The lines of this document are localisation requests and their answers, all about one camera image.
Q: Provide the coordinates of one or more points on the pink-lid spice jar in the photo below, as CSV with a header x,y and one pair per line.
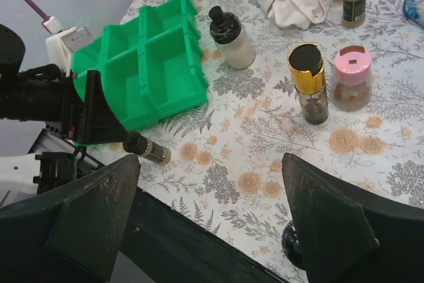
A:
x,y
351,85

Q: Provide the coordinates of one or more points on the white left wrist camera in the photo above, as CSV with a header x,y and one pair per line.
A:
x,y
60,47

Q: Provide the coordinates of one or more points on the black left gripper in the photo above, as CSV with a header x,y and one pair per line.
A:
x,y
47,94

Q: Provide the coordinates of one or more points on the blue floral cloth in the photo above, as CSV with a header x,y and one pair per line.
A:
x,y
414,9

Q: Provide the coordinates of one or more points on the green plastic organizer tray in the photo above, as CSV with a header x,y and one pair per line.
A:
x,y
150,66

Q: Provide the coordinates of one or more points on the small black-cap spice jar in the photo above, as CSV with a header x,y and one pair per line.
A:
x,y
146,148

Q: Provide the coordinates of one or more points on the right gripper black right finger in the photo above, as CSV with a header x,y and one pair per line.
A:
x,y
333,231

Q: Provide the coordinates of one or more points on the black-cap white powder bottle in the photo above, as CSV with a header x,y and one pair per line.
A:
x,y
231,38

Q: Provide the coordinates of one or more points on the dark round-cap bottle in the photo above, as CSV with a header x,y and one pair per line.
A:
x,y
291,246

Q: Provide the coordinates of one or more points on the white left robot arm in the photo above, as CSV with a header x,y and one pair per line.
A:
x,y
36,173

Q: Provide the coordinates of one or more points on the gold-cap pepper grinder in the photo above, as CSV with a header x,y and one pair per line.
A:
x,y
307,69

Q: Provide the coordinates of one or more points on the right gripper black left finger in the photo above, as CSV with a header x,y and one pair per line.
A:
x,y
91,223

